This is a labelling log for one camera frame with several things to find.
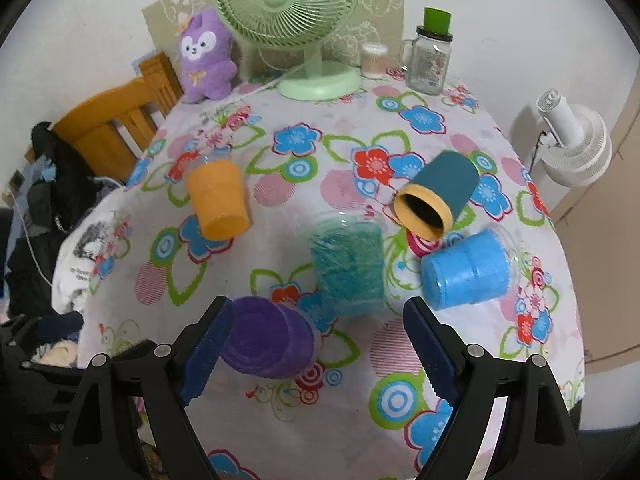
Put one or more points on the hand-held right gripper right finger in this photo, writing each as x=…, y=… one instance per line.
x=430, y=355

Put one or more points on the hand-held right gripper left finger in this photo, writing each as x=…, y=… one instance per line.
x=206, y=350

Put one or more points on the purple cup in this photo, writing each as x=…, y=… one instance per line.
x=270, y=340

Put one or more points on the light blue cup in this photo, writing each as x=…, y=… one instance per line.
x=465, y=272

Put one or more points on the teal fuzzy cup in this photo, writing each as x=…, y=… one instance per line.
x=347, y=265

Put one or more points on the orange cup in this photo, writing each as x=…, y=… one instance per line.
x=217, y=195

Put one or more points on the dark teal cup yellow inside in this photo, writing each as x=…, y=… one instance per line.
x=445, y=180

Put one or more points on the white printed shirt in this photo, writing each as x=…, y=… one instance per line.
x=80, y=260

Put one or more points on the pile of dark clothes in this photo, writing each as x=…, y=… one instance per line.
x=55, y=185

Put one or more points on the floral tablecloth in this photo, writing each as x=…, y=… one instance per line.
x=310, y=185

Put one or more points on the wooden chair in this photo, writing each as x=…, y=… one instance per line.
x=100, y=130

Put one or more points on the white round fan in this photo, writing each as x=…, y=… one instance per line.
x=580, y=145

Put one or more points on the purple plush toy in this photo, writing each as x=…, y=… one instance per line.
x=205, y=60

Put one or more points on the glass jar mug green lid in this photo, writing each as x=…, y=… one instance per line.
x=427, y=65

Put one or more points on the cotton swab container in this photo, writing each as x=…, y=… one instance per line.
x=374, y=62

